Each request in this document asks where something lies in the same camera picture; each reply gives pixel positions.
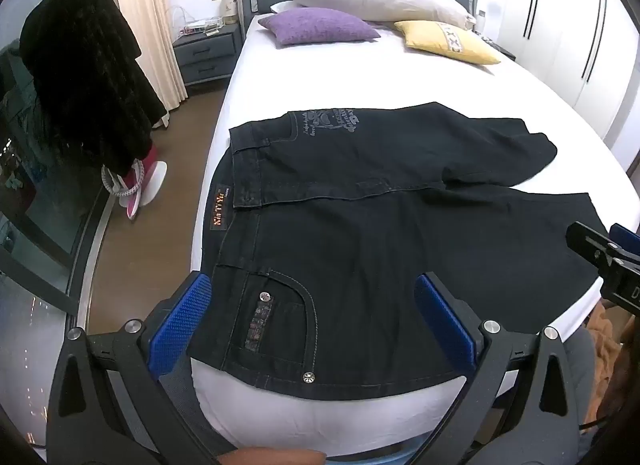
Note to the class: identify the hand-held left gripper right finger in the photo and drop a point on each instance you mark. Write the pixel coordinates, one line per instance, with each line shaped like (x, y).
(445, 317)

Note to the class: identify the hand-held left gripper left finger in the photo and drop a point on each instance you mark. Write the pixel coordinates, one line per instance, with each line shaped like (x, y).
(182, 317)

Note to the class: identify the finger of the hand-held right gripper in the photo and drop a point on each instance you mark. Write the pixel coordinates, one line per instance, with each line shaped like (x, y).
(626, 236)
(590, 242)

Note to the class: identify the black denim pants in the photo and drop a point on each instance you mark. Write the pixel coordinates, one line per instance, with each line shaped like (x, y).
(380, 245)

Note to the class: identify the person's left hand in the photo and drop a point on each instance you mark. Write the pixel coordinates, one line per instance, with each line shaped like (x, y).
(272, 457)

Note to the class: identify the orange cloth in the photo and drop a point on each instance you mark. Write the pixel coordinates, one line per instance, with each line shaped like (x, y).
(605, 340)

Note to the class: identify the person's grey trouser leg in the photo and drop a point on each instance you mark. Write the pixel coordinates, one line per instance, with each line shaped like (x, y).
(580, 375)
(197, 415)

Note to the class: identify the white wardrobe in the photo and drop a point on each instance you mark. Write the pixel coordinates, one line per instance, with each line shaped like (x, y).
(565, 20)

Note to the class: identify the yellow cushion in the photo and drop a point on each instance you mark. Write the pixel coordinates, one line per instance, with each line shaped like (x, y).
(445, 40)

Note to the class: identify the black hanging coat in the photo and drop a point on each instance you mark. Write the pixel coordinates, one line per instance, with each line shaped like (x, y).
(85, 70)

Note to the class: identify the grey nightstand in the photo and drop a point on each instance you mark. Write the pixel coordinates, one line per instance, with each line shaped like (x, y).
(207, 52)

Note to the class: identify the white bed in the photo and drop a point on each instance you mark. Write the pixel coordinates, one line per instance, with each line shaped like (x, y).
(310, 75)

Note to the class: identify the clear acrylic organiser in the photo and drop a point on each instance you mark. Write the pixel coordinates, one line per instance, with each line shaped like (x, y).
(200, 25)

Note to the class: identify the cream curtain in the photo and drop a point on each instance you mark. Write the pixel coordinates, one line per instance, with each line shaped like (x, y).
(145, 20)

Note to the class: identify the white box on nightstand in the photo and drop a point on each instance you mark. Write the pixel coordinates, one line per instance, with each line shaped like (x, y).
(228, 10)

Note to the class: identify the purple cushion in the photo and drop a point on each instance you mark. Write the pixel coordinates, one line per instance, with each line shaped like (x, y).
(317, 25)

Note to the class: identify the small white pillow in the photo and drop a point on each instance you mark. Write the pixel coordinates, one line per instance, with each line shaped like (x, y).
(282, 7)

